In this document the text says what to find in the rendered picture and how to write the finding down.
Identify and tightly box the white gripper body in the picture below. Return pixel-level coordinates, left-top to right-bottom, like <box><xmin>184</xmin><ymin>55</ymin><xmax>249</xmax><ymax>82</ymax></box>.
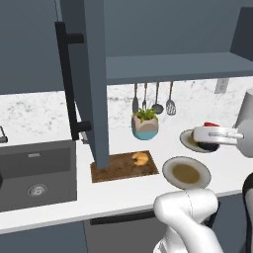
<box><xmin>192</xmin><ymin>126</ymin><xmax>245</xmax><ymax>146</ymax></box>

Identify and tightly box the golden croissant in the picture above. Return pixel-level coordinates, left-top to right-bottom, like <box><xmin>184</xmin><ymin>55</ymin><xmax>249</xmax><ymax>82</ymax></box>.
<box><xmin>131</xmin><ymin>151</ymin><xmax>150</xmax><ymax>167</ymax></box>

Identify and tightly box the grey-blue base cabinet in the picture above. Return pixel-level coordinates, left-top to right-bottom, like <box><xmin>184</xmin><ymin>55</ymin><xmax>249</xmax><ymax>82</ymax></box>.
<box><xmin>0</xmin><ymin>220</ymin><xmax>89</xmax><ymax>253</ymax></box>
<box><xmin>211</xmin><ymin>193</ymin><xmax>249</xmax><ymax>253</ymax></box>

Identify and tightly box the brown wooden cutting board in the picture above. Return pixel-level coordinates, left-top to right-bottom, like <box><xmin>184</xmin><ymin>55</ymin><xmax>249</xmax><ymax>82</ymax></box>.
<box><xmin>90</xmin><ymin>149</ymin><xmax>160</xmax><ymax>184</ymax></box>

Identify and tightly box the grey-blue cabinet door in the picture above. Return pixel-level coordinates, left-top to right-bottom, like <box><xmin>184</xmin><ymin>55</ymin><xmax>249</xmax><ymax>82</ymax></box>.
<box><xmin>58</xmin><ymin>0</ymin><xmax>111</xmax><ymax>170</ymax></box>
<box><xmin>229</xmin><ymin>6</ymin><xmax>253</xmax><ymax>62</ymax></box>

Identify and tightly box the red and dark cupcake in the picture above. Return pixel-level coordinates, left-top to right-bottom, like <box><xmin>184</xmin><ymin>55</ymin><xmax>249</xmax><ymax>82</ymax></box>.
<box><xmin>197</xmin><ymin>121</ymin><xmax>221</xmax><ymax>153</ymax></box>

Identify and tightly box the hanging grey slotted turner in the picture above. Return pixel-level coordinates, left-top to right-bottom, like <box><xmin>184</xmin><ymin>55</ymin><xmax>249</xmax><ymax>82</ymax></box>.
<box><xmin>165</xmin><ymin>81</ymin><xmax>178</xmax><ymax>117</ymax></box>

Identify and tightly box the hanging grey ladle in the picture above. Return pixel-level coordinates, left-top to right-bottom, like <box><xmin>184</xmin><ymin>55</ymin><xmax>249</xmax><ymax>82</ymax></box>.
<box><xmin>151</xmin><ymin>82</ymin><xmax>165</xmax><ymax>116</ymax></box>

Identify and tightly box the plant in beige-teal pot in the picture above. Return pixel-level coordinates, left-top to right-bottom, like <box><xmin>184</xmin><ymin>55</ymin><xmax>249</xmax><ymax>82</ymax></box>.
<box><xmin>130</xmin><ymin>108</ymin><xmax>160</xmax><ymax>141</ymax></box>

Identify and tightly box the hanging grey fork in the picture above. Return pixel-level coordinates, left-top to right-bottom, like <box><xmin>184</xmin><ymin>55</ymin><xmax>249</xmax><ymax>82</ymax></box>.
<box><xmin>141</xmin><ymin>82</ymin><xmax>148</xmax><ymax>112</ymax></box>

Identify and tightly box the hanging grey spatula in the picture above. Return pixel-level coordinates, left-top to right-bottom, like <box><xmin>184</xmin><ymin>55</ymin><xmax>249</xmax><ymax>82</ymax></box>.
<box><xmin>131</xmin><ymin>82</ymin><xmax>139</xmax><ymax>117</ymax></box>

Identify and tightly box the grey dishwasher front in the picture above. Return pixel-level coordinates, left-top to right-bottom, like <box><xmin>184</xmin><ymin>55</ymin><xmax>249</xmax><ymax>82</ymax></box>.
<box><xmin>83</xmin><ymin>211</ymin><xmax>169</xmax><ymax>253</ymax></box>

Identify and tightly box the dark grey sink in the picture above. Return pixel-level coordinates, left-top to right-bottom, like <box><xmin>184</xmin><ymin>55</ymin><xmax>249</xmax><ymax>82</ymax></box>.
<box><xmin>0</xmin><ymin>139</ymin><xmax>78</xmax><ymax>212</ymax></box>

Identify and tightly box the dark tap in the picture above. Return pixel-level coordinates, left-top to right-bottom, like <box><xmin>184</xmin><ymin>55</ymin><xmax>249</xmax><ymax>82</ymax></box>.
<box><xmin>0</xmin><ymin>126</ymin><xmax>9</xmax><ymax>144</ymax></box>

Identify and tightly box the grey wall outlet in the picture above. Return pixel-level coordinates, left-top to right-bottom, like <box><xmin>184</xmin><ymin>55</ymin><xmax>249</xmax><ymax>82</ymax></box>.
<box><xmin>214</xmin><ymin>78</ymin><xmax>229</xmax><ymax>95</ymax></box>

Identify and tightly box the grey-blue open wall cabinet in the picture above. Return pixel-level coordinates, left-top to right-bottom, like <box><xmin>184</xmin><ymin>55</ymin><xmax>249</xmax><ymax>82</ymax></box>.
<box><xmin>104</xmin><ymin>0</ymin><xmax>253</xmax><ymax>86</ymax></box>

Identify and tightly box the black dishwasher handle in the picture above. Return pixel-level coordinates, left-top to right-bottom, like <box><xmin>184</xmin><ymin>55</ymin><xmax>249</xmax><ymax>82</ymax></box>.
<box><xmin>89</xmin><ymin>211</ymin><xmax>156</xmax><ymax>226</ymax></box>

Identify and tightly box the black cabinet door handle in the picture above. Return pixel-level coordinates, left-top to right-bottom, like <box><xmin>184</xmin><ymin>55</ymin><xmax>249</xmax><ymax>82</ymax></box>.
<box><xmin>54</xmin><ymin>21</ymin><xmax>93</xmax><ymax>141</ymax></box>

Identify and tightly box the grey-blue closed wall cabinet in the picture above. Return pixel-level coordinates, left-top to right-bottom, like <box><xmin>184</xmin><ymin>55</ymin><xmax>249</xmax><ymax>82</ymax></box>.
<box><xmin>0</xmin><ymin>0</ymin><xmax>65</xmax><ymax>96</ymax></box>

